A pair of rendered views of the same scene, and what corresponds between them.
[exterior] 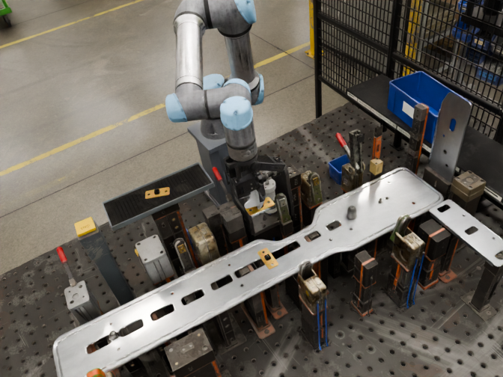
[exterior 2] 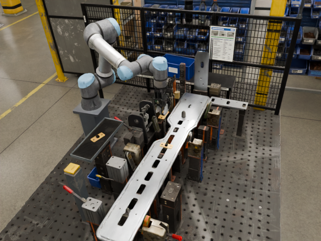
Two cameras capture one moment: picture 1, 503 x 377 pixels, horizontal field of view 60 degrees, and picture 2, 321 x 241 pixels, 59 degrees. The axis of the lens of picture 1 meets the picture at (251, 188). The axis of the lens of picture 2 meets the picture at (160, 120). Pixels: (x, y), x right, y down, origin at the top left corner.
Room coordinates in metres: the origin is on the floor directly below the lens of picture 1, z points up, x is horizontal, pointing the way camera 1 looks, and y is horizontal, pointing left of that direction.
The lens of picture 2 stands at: (-0.08, 0.96, 2.24)
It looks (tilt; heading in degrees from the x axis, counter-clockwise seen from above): 37 degrees down; 316
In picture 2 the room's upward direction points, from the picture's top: 4 degrees counter-clockwise
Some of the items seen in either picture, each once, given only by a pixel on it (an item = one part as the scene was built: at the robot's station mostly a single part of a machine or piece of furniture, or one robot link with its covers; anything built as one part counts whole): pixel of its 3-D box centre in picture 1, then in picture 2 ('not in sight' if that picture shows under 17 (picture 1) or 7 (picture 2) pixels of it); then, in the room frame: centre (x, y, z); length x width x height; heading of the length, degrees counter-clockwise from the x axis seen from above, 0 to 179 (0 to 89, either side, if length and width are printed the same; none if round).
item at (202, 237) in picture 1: (211, 267); (135, 169); (0.98, 0.19, 0.89); 0.13 x 0.11 x 0.38; 21
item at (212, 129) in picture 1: (216, 119); (90, 99); (1.53, 0.09, 1.15); 0.15 x 0.15 x 0.10
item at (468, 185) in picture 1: (459, 215); (213, 104); (1.04, -0.75, 0.88); 0.08 x 0.08 x 0.36; 21
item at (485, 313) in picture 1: (488, 282); (240, 121); (0.76, -0.73, 0.84); 0.11 x 0.06 x 0.29; 21
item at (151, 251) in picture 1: (166, 283); (121, 186); (0.93, 0.35, 0.90); 0.13 x 0.10 x 0.41; 21
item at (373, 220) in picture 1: (263, 263); (166, 148); (0.88, 0.00, 1.00); 1.38 x 0.22 x 0.02; 111
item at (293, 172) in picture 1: (293, 209); not in sight; (1.18, -0.15, 0.91); 0.07 x 0.05 x 0.42; 21
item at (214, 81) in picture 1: (212, 94); (88, 84); (1.53, 0.09, 1.27); 0.13 x 0.12 x 0.14; 86
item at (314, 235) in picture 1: (314, 262); (176, 146); (0.96, -0.18, 0.84); 0.12 x 0.05 x 0.29; 21
